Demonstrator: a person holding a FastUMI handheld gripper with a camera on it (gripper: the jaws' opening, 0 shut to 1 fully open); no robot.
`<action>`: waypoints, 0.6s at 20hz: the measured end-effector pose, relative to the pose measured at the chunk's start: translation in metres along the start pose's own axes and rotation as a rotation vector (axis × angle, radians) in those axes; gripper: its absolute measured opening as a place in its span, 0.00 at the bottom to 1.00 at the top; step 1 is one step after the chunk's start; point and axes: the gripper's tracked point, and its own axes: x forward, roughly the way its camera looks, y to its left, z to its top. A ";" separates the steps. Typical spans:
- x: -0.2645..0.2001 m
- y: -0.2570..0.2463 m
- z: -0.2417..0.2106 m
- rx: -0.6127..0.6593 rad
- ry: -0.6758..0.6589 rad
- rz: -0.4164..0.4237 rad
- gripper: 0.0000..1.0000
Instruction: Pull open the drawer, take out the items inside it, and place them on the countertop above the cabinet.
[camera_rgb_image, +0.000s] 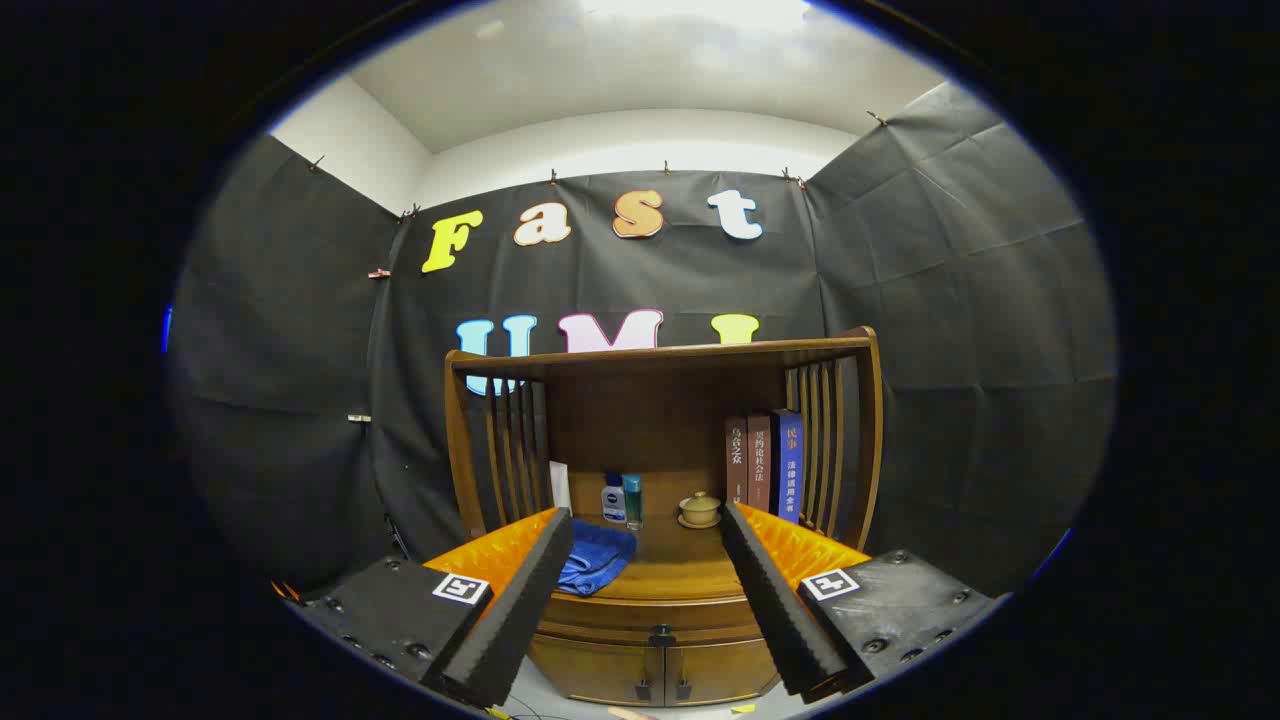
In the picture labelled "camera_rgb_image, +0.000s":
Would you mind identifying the wooden countertop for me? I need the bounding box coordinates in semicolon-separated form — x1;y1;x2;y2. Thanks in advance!
545;512;761;603

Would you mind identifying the blue book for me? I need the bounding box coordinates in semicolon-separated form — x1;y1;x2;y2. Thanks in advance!
770;409;805;525

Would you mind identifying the wooden drawer with black knob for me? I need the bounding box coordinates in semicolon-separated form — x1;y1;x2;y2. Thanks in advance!
530;596;766;649

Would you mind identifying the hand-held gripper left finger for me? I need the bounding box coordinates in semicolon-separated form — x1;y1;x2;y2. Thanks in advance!
285;507;575;709

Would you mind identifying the dark brown book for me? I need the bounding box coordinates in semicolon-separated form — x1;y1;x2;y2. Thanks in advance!
725;416;750;506

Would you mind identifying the reddish brown book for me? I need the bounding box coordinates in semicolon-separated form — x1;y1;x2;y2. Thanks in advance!
746;413;773;513

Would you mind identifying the blue towel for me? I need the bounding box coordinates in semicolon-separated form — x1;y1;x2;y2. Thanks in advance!
555;520;638;598

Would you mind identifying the wooden cabinet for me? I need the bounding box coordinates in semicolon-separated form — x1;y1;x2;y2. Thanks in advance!
444;326;885;707

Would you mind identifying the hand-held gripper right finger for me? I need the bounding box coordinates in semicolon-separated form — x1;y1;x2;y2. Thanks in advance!
720;500;1001;704

